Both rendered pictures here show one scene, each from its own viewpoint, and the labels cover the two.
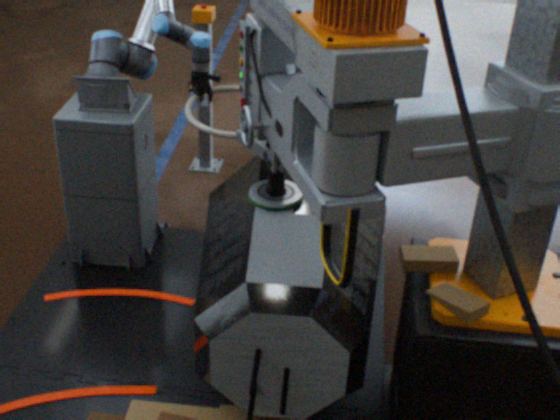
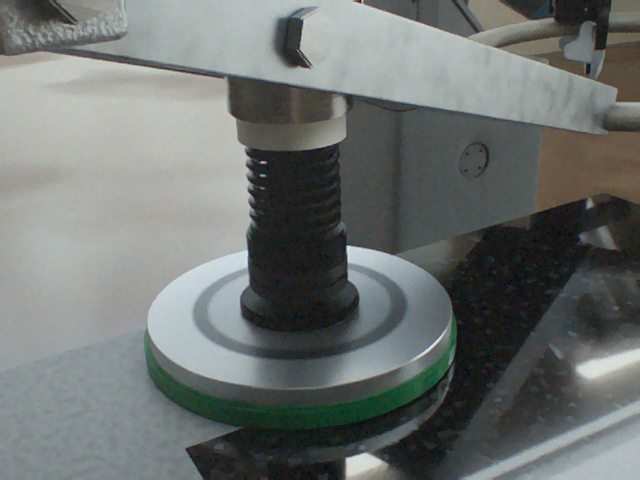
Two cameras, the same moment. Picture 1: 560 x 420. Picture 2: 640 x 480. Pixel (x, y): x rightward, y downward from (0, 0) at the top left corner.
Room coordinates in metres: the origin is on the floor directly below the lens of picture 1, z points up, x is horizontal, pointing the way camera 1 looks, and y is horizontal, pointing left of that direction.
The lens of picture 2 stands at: (2.25, -0.36, 1.11)
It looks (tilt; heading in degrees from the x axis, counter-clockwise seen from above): 23 degrees down; 59
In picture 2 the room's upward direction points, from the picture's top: 2 degrees counter-clockwise
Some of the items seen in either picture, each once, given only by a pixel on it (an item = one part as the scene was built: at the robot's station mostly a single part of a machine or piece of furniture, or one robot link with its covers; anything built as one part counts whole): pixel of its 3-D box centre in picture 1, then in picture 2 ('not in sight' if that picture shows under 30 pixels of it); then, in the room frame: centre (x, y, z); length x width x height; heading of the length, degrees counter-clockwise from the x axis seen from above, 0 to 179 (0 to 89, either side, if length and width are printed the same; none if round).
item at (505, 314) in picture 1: (497, 282); not in sight; (2.08, -0.78, 0.76); 0.49 x 0.49 x 0.05; 84
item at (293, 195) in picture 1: (275, 192); (300, 310); (2.48, 0.04, 0.87); 0.21 x 0.21 x 0.01
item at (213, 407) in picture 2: (275, 193); (300, 314); (2.48, 0.04, 0.86); 0.22 x 0.22 x 0.04
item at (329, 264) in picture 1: (337, 236); not in sight; (1.85, -0.16, 1.08); 0.23 x 0.03 x 0.32; 18
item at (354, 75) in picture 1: (316, 27); not in sight; (2.15, -0.07, 1.64); 0.96 x 0.25 x 0.17; 18
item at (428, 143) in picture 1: (482, 130); not in sight; (2.01, -0.59, 1.39); 0.74 x 0.34 x 0.25; 111
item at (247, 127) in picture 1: (256, 126); not in sight; (2.33, 0.12, 1.22); 0.15 x 0.10 x 0.15; 18
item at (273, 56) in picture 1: (286, 87); not in sight; (2.40, 0.02, 1.34); 0.36 x 0.22 x 0.45; 18
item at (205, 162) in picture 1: (205, 90); not in sight; (4.34, 0.56, 0.54); 0.20 x 0.20 x 1.09; 84
